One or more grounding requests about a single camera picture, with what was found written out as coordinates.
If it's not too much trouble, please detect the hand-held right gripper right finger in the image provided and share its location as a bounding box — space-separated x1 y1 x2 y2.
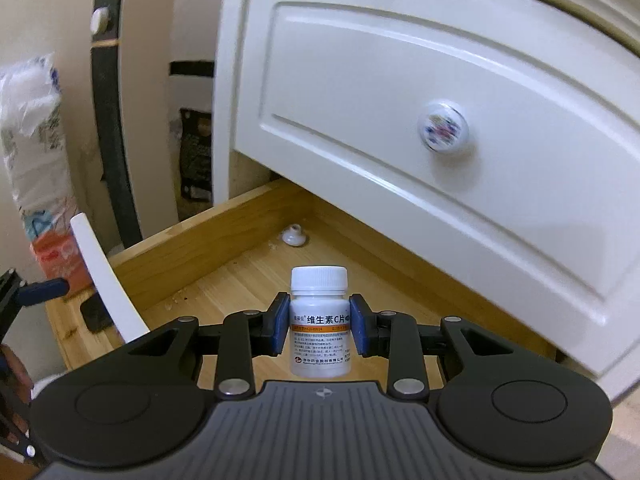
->
349 293 512 402

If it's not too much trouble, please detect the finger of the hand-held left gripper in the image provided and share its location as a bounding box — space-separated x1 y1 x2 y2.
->
0 269 70 342

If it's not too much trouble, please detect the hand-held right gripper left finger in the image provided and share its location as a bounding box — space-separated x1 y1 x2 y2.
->
127 292 292 402

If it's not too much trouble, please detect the white pill bottle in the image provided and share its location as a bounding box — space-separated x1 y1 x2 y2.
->
288 265 353 377

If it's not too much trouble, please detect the white drawer with wooden inside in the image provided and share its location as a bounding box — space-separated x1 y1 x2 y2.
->
70 179 564 397

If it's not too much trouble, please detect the floral ceramic drawer knob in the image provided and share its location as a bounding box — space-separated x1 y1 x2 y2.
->
417 100 471 154

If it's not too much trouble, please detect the white drawer with floral knob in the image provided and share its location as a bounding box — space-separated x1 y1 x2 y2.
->
232 0 640 382

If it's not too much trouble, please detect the black flat object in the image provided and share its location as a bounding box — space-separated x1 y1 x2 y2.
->
79 292 114 334

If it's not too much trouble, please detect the loose white knob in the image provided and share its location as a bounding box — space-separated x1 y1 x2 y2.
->
279 223 309 249

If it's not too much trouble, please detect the plastic tissue pack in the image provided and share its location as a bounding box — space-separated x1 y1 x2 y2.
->
0 52 95 297

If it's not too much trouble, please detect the tall beige box black edge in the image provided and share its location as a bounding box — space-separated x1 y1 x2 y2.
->
91 0 180 252

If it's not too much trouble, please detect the white wooden nightstand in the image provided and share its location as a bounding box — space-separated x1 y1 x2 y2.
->
212 0 640 407

